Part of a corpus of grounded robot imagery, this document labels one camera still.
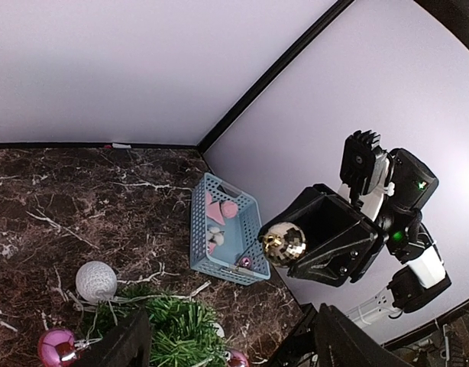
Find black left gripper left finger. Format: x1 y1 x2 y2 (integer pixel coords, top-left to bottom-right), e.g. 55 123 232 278
71 309 152 367

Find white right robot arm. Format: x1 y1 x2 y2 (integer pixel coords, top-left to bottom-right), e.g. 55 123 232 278
259 130 451 327

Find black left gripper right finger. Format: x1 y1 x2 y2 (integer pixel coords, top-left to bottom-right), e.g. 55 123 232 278
314 304 408 367

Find blue plastic basket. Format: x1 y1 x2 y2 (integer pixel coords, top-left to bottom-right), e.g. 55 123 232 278
189 173 270 285

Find gold disco ball ornament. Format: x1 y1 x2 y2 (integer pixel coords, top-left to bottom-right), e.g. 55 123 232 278
259 222 306 268

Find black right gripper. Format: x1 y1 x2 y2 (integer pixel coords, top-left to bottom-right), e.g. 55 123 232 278
279 130 439 287

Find small green christmas tree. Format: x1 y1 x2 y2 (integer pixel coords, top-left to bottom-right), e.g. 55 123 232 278
80 295 227 366

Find clear string light garland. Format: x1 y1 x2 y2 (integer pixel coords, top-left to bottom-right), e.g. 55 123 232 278
67 261 210 345

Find pink bow ornament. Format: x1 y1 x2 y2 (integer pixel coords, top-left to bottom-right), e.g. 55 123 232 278
205 192 239 226

